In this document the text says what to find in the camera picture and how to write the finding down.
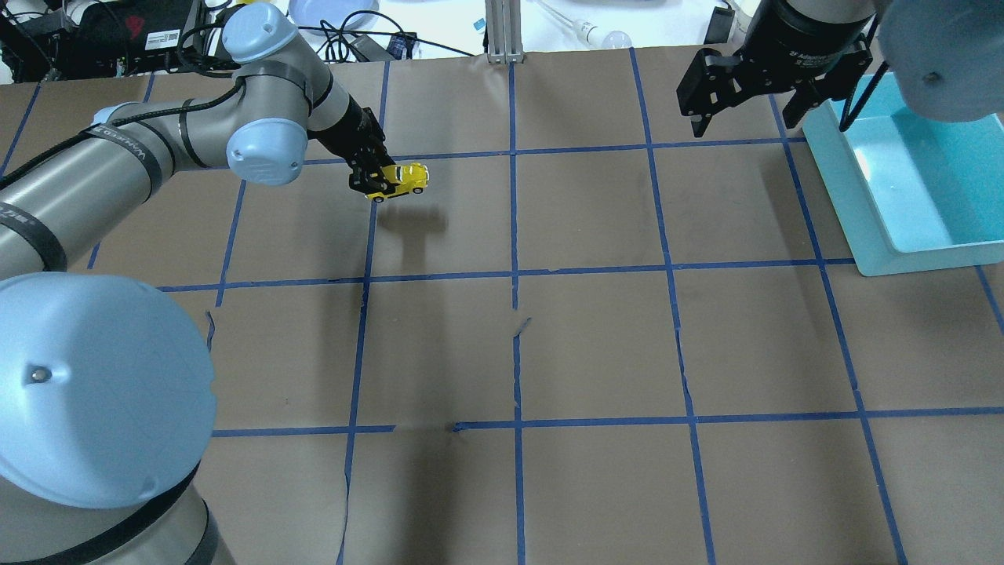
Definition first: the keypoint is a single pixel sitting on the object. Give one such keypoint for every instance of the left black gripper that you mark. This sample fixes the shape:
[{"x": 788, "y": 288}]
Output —
[{"x": 352, "y": 129}]

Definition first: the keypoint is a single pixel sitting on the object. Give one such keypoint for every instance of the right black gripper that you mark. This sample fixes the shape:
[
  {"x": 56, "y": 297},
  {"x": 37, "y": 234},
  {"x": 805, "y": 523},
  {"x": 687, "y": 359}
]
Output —
[{"x": 800, "y": 31}]

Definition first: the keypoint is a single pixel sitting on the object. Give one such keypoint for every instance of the yellow toy beetle car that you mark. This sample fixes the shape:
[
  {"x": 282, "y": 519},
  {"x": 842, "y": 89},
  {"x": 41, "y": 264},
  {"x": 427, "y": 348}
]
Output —
[{"x": 396, "y": 181}]

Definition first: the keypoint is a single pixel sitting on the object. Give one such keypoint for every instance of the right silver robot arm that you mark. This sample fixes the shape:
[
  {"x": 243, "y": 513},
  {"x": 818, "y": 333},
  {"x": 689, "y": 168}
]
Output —
[{"x": 945, "y": 57}]

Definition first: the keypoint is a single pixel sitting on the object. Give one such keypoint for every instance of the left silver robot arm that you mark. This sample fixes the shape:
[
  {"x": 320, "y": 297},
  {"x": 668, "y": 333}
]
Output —
[{"x": 108, "y": 394}]

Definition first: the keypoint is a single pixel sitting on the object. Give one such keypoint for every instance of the blue plate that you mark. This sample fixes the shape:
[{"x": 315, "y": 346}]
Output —
[{"x": 308, "y": 15}]

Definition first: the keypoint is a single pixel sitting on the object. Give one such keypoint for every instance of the light blue plastic tray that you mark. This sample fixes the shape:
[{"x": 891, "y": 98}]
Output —
[{"x": 911, "y": 194}]

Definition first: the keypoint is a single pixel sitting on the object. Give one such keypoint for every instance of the white light bulb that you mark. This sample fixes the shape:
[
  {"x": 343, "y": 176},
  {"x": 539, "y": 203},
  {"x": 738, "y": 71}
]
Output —
[{"x": 599, "y": 37}]

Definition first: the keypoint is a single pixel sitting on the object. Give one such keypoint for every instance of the black electronics box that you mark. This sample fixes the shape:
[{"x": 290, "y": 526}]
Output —
[{"x": 66, "y": 40}]

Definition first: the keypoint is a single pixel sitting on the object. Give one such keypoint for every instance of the aluminium profile post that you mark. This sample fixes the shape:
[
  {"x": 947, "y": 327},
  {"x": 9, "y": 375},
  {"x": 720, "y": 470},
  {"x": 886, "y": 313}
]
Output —
[{"x": 503, "y": 35}]

